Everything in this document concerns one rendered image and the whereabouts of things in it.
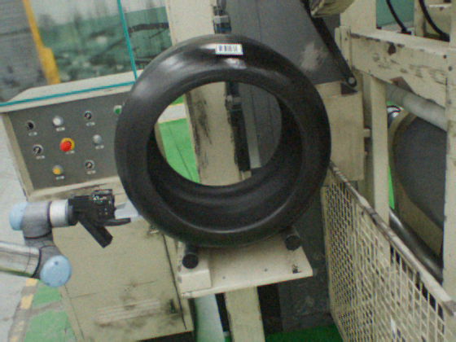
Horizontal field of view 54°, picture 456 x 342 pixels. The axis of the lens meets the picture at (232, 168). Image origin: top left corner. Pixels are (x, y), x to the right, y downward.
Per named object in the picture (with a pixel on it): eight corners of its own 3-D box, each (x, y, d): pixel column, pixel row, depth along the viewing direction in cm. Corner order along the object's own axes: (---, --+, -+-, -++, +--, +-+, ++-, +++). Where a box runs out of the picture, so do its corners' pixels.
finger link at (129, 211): (146, 202, 120) (111, 203, 119) (149, 221, 122) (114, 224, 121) (147, 197, 123) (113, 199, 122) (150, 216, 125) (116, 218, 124)
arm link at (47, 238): (35, 282, 118) (28, 244, 115) (25, 265, 127) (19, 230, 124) (65, 272, 123) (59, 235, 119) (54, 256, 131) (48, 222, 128)
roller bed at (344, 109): (307, 166, 167) (300, 87, 155) (345, 159, 167) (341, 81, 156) (322, 187, 148) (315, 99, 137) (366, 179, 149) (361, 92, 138)
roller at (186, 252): (198, 208, 152) (185, 212, 152) (193, 197, 150) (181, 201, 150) (201, 266, 120) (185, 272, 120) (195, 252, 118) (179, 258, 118)
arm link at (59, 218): (53, 233, 120) (61, 218, 127) (70, 231, 120) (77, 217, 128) (48, 208, 117) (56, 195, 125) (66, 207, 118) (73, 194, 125)
